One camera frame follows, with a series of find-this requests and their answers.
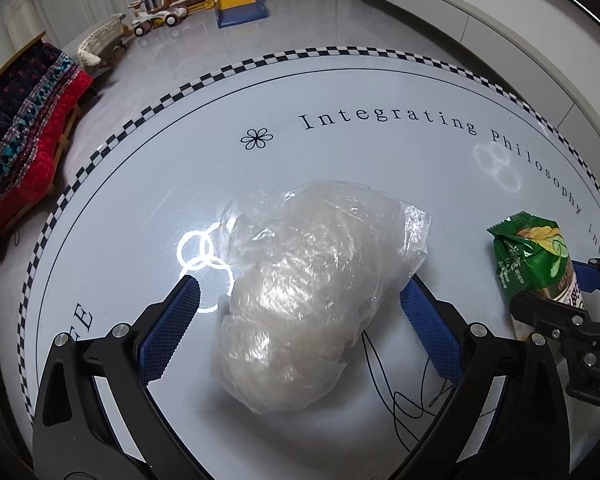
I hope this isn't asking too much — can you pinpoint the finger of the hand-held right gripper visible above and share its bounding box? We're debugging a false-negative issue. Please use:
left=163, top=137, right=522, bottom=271
left=572, top=251, right=600, bottom=294
left=510, top=292, right=600, bottom=357

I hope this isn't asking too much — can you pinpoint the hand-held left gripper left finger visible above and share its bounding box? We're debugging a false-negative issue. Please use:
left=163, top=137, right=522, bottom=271
left=32, top=275, right=219, bottom=480

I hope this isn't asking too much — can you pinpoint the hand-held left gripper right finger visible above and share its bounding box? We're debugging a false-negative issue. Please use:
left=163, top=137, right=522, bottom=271
left=387, top=274, right=571, bottom=480

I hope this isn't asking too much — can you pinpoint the green snack packet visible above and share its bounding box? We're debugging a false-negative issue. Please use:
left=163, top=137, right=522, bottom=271
left=486, top=212, right=589, bottom=342

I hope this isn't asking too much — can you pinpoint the clear plastic bag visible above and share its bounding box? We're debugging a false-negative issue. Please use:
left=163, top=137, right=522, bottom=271
left=210, top=179, right=434, bottom=415

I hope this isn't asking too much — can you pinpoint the red patterned bench cushion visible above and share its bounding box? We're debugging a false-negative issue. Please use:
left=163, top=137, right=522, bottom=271
left=0, top=42, right=95, bottom=249

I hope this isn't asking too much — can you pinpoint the white low cabinet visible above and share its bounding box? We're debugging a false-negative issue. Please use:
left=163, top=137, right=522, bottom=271
left=347, top=0, right=600, bottom=162

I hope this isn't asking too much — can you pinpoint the cream quilted cushion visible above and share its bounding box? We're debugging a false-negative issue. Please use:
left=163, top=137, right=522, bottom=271
left=77, top=13, right=126, bottom=66

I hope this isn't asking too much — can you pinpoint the white toy car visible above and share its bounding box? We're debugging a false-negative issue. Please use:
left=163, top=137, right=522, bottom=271
left=126, top=0, right=189, bottom=39

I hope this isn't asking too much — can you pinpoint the white curtain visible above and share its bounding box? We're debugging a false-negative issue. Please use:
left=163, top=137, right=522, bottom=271
left=0, top=0, right=142, bottom=57

